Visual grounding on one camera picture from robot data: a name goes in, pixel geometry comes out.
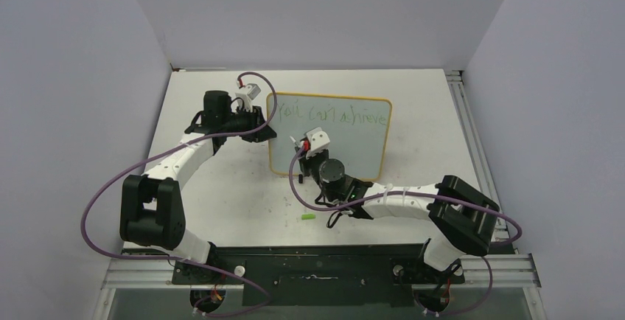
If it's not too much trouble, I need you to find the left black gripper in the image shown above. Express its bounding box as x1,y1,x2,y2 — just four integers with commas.
221,104,276,143

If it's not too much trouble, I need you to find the yellow framed whiteboard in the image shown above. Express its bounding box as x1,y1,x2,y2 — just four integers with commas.
266,92,393,181

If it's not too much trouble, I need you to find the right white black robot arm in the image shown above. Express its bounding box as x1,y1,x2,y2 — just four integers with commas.
289,150,502,282

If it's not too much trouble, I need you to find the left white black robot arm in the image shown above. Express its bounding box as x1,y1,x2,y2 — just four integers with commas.
119,84,277,284

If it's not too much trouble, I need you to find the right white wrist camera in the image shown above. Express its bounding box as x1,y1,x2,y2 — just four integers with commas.
299,127,330,159

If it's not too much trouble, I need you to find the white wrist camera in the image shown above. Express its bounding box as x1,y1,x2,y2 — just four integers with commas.
299,127,330,159
234,83,261,112

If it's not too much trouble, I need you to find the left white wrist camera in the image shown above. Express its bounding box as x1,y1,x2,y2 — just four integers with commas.
234,83,261,112

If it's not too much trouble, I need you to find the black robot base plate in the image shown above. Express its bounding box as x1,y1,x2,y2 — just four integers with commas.
172,244,468,307

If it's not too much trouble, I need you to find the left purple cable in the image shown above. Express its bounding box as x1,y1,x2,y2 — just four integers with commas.
80,71,279,319

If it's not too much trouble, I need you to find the right aluminium rail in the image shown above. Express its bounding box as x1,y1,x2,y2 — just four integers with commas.
444,69,511,242

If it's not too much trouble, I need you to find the front aluminium frame rail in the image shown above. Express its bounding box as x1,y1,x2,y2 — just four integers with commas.
94,246,546,319

